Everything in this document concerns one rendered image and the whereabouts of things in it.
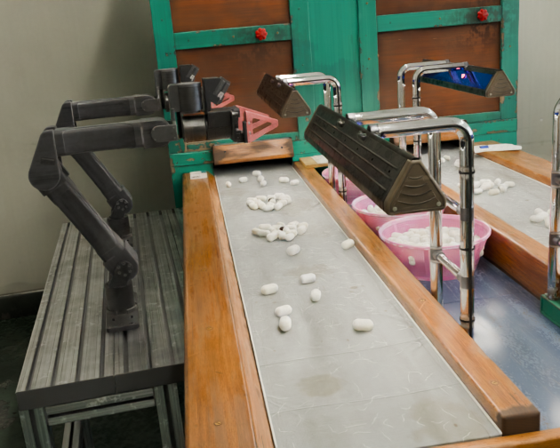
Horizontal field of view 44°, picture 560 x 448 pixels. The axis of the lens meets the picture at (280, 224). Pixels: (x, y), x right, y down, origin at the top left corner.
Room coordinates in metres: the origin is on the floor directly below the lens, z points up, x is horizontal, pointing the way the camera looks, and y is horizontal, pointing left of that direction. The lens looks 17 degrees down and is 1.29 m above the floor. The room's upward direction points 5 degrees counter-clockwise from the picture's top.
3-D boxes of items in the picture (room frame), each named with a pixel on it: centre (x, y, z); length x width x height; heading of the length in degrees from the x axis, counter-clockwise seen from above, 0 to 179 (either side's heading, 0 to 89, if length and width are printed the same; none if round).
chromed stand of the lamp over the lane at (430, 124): (1.16, -0.22, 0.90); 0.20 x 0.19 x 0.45; 6
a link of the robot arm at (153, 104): (2.11, 0.33, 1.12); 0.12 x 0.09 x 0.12; 101
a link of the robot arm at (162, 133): (1.52, 0.21, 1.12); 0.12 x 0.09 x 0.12; 101
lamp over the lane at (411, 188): (1.15, -0.14, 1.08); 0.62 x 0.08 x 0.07; 6
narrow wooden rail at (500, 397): (1.70, -0.20, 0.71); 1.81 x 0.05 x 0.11; 6
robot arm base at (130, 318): (1.48, 0.38, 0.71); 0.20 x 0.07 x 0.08; 11
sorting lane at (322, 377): (1.68, -0.02, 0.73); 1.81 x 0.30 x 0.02; 6
